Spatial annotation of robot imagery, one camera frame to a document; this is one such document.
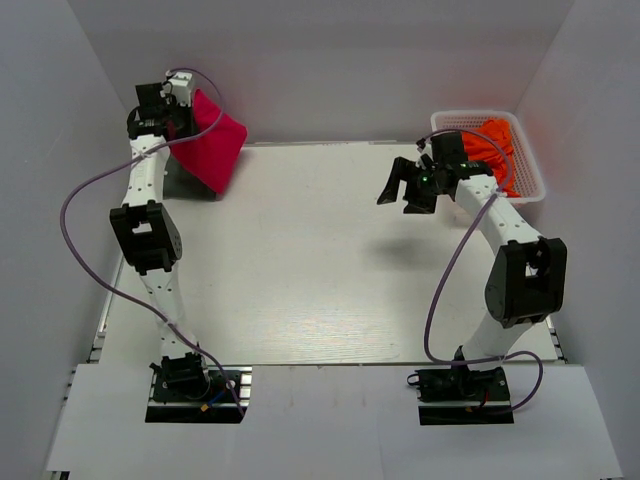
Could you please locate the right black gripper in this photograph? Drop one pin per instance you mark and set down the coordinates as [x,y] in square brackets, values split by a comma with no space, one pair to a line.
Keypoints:
[404,170]

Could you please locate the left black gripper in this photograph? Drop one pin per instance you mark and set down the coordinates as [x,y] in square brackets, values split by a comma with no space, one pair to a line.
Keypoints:
[187,110]

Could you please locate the red t shirt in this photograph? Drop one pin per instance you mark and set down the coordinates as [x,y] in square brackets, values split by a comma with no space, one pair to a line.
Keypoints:
[212,158]

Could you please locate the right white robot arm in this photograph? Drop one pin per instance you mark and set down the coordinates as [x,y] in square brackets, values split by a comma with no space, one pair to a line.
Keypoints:
[527,279]

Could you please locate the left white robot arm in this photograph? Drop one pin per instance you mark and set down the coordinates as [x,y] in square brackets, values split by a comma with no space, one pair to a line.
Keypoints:
[145,231]

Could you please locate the folded grey t shirt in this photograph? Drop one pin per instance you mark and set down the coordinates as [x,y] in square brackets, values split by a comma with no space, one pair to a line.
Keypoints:
[179,184]

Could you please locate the orange t shirt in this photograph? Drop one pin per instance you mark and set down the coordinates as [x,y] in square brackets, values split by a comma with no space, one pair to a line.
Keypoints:
[478,149]

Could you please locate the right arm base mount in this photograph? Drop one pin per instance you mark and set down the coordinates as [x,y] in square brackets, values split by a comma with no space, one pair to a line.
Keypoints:
[458,396]

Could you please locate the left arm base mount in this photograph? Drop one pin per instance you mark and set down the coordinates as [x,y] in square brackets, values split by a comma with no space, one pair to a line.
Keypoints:
[182,392]

